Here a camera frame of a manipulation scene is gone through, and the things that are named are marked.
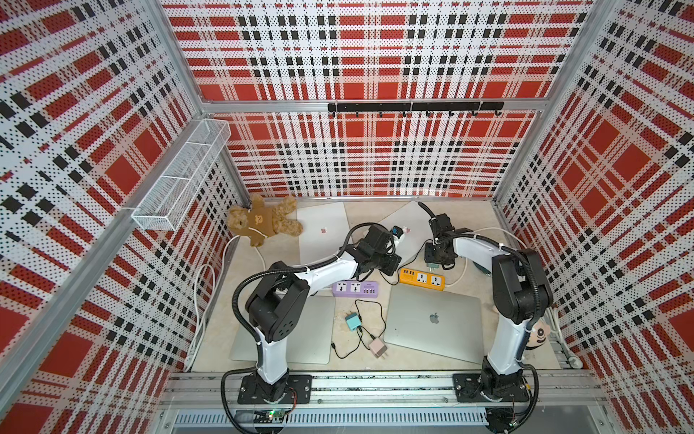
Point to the white laptop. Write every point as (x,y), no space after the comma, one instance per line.
(324,231)
(415,223)

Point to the orange power strip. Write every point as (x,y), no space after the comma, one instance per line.
(421,279)

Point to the white wire mesh basket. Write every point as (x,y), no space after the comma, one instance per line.
(168,201)

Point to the white laptop back left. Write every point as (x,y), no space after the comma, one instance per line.
(324,231)

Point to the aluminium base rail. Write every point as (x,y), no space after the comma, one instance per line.
(390,402)

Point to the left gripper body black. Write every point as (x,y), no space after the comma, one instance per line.
(385,263)

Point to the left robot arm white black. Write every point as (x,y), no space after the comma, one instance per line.
(269,305)

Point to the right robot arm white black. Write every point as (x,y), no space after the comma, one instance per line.
(521,294)

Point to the silver laptop front left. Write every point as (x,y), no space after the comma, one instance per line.
(308,344)

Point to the purple power strip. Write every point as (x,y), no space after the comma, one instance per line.
(355,289)

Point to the brown teddy bear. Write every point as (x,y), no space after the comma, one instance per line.
(260,222)

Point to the white laptop back right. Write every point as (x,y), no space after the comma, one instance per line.
(415,223)

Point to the silver laptop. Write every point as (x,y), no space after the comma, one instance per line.
(308,344)
(435,322)

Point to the plush doll striped hat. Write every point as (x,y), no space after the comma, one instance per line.
(539,335)

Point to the teal usb charger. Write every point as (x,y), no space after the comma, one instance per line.
(353,321)

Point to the silver laptop front right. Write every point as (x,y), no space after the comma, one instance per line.
(435,322)

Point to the black hook rail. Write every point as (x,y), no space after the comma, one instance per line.
(407,107)

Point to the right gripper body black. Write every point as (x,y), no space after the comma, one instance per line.
(432,254)

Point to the pink usb charger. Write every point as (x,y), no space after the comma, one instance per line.
(378,347)

